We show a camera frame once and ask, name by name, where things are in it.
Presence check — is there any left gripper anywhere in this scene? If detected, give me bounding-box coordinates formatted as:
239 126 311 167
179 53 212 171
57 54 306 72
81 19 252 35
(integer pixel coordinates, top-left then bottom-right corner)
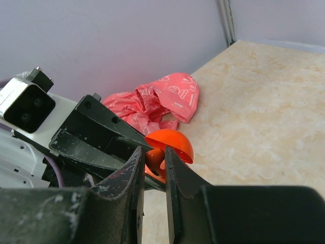
48 94 167 191

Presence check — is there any pink plastic bag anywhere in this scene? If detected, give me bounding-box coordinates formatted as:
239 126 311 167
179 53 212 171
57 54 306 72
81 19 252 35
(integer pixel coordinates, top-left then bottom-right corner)
102 73 200 135

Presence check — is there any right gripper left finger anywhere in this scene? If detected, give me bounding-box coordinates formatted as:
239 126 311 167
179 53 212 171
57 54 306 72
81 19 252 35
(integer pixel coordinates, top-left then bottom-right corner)
1 147 145 243

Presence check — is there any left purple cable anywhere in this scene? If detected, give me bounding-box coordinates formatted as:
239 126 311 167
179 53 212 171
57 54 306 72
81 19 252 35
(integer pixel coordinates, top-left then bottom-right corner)
0 72 66 189

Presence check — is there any orange charging case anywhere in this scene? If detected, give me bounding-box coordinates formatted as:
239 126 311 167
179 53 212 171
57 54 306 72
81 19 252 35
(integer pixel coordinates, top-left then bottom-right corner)
145 129 194 184

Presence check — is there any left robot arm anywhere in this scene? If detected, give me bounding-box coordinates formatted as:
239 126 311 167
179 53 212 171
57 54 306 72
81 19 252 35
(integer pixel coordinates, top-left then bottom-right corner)
1 93 150 188

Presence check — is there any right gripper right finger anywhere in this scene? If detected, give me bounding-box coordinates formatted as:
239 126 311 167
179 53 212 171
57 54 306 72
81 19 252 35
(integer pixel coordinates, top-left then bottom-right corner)
165 147 324 243

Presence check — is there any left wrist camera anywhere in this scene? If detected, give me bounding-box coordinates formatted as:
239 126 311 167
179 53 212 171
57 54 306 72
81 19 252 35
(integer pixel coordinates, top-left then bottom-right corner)
1 67 77 149

